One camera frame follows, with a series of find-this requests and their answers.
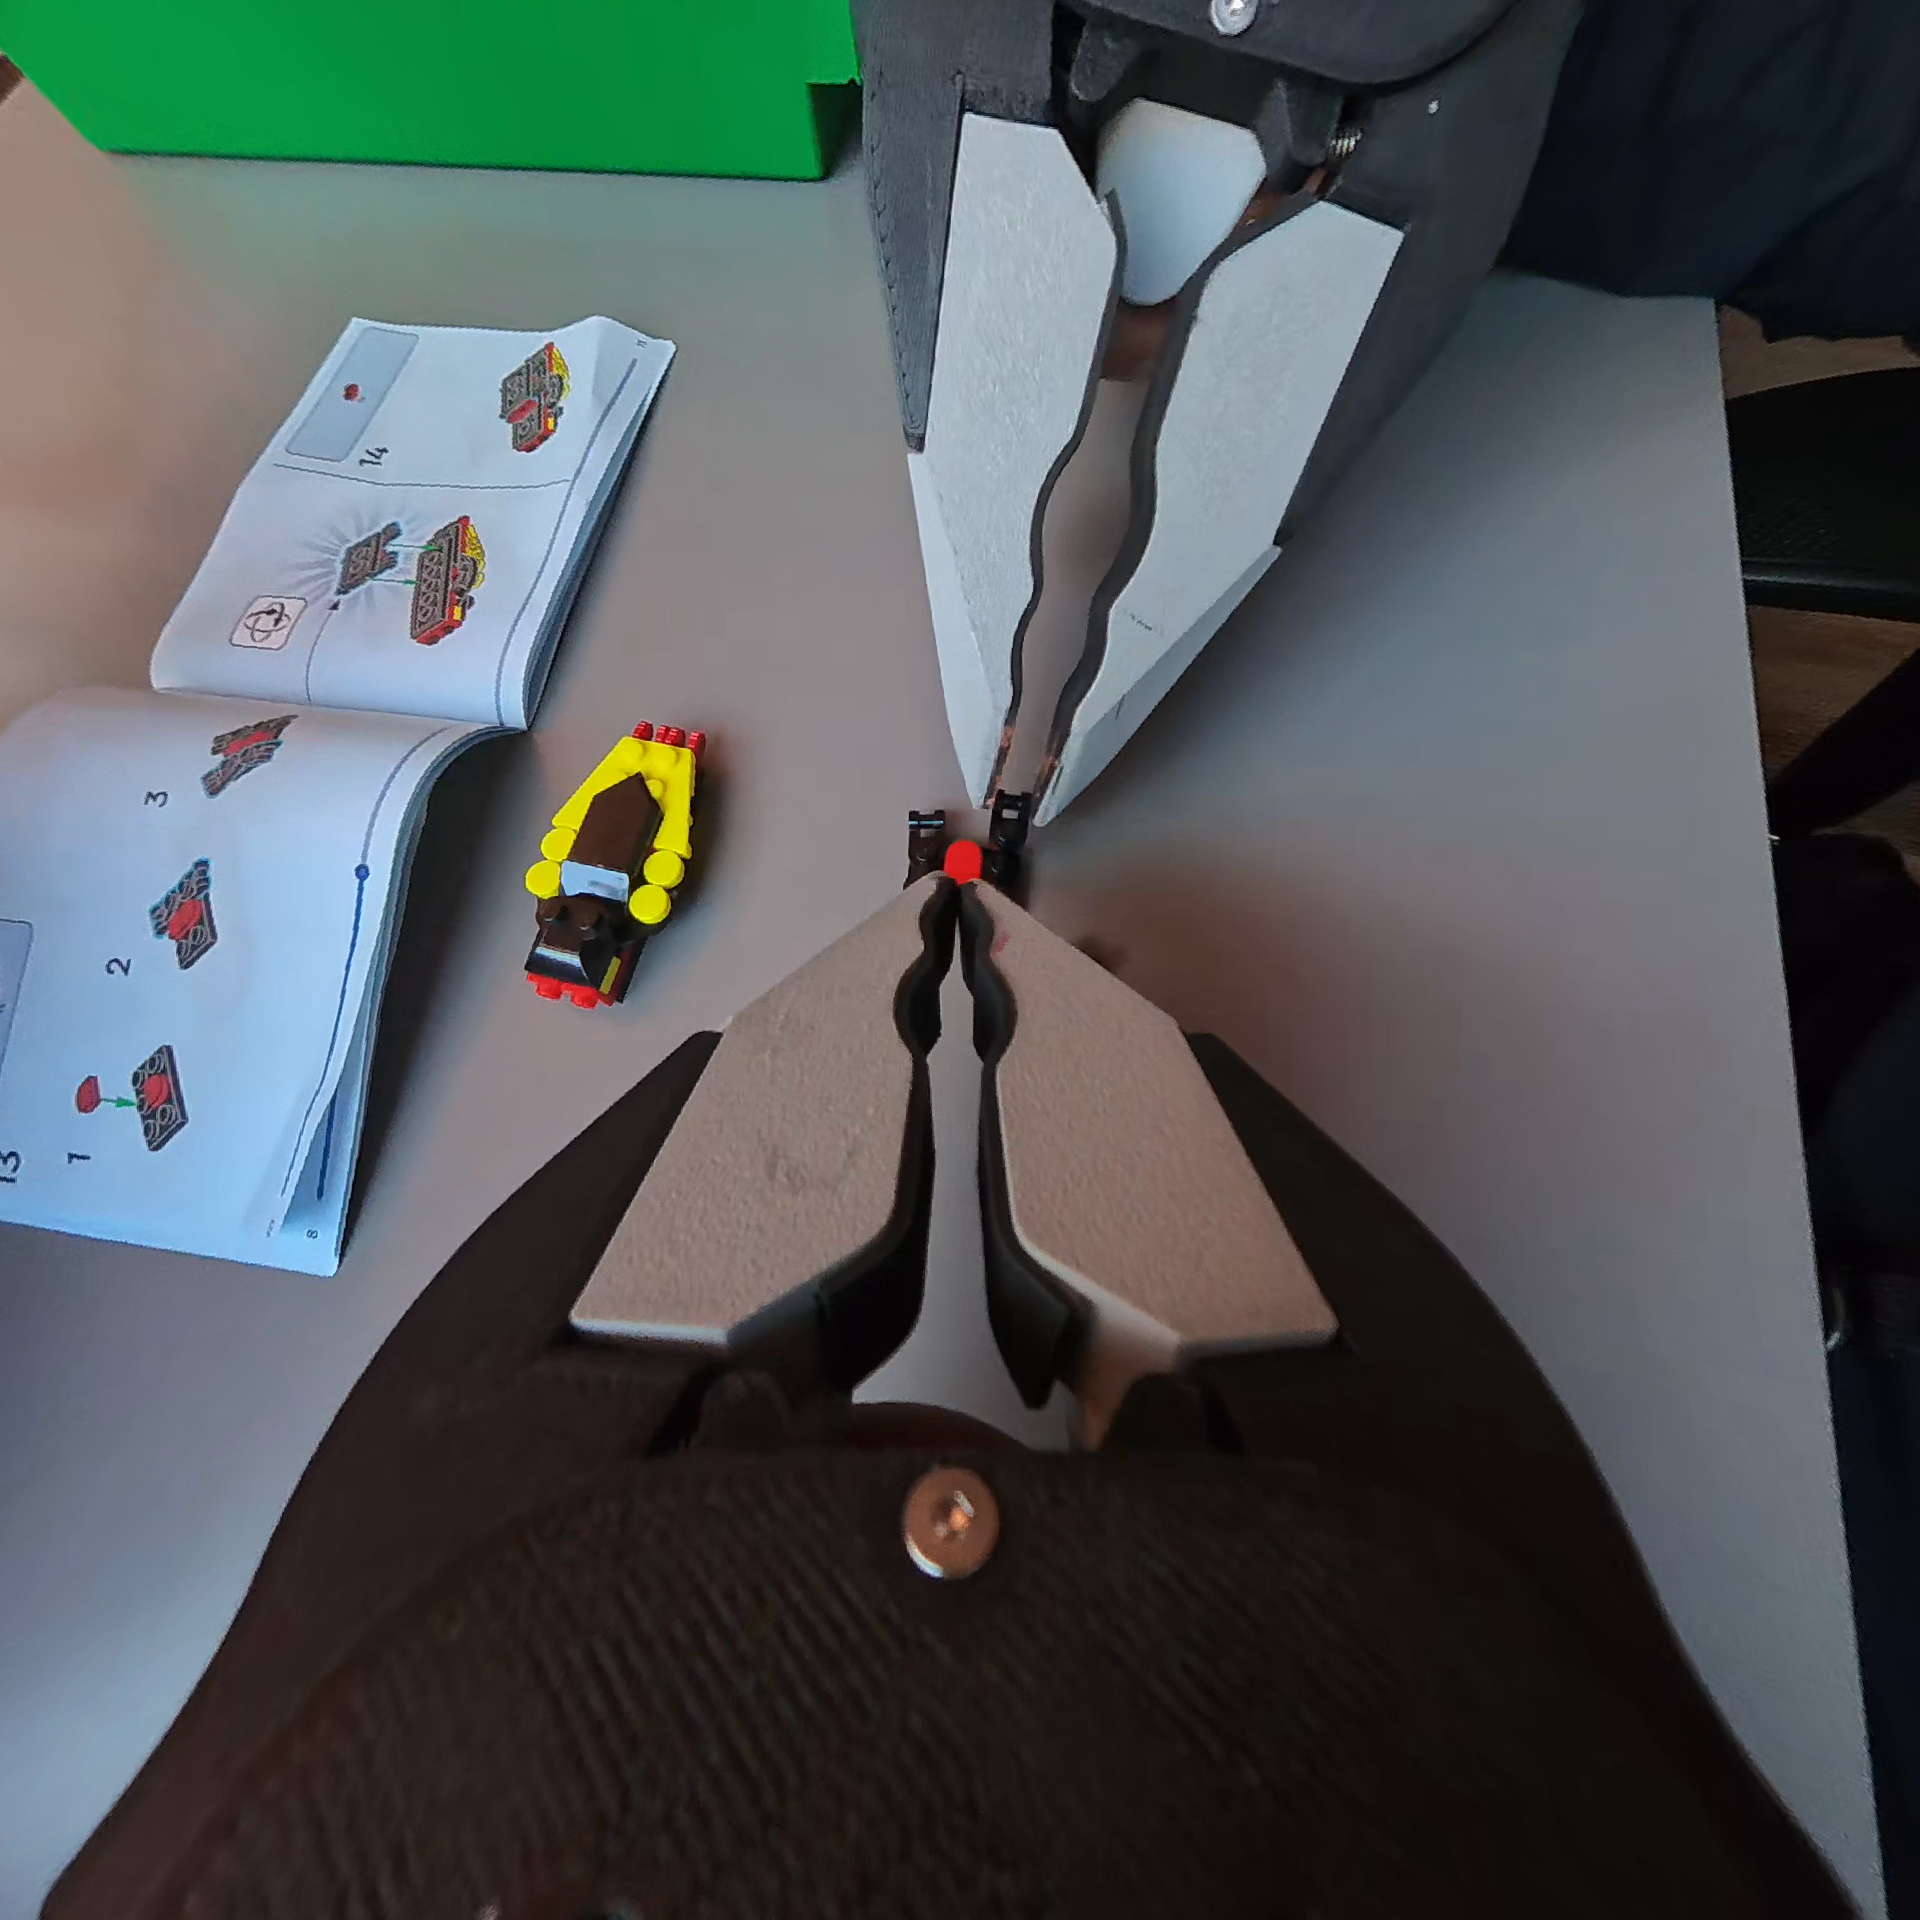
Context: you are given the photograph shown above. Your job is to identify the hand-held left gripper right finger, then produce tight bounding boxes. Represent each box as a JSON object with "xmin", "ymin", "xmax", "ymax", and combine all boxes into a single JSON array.
[{"xmin": 957, "ymin": 880, "xmax": 1340, "ymax": 1448}]

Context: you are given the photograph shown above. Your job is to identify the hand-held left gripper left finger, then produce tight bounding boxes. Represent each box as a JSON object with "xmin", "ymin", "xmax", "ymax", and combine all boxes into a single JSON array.
[{"xmin": 572, "ymin": 879, "xmax": 964, "ymax": 1386}]

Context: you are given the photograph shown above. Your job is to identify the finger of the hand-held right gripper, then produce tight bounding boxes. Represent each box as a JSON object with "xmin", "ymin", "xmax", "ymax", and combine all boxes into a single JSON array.
[
  {"xmin": 906, "ymin": 110, "xmax": 1127, "ymax": 818},
  {"xmin": 1031, "ymin": 194, "xmax": 1412, "ymax": 826}
]

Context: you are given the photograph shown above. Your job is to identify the yellow black lego model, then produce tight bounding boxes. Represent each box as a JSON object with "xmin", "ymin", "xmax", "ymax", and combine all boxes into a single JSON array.
[{"xmin": 523, "ymin": 717, "xmax": 713, "ymax": 1011}]

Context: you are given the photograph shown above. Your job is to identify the small black red lego assembly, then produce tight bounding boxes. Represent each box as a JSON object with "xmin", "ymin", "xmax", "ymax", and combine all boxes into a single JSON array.
[{"xmin": 900, "ymin": 802, "xmax": 1039, "ymax": 904}]

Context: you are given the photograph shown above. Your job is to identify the person's right forearm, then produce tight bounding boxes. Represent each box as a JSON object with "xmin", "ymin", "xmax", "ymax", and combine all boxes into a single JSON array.
[{"xmin": 1500, "ymin": 0, "xmax": 1920, "ymax": 350}]

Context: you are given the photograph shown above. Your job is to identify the open instruction booklet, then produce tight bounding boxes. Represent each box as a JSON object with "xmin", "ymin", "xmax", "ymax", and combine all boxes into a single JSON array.
[{"xmin": 0, "ymin": 314, "xmax": 678, "ymax": 1275}]

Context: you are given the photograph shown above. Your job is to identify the green plastic bin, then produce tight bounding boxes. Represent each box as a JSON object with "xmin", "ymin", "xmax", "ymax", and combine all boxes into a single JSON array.
[{"xmin": 0, "ymin": 0, "xmax": 867, "ymax": 184}]

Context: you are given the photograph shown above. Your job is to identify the person's dark trousers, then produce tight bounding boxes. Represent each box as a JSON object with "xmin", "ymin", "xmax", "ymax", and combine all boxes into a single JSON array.
[{"xmin": 1787, "ymin": 838, "xmax": 1920, "ymax": 1920}]

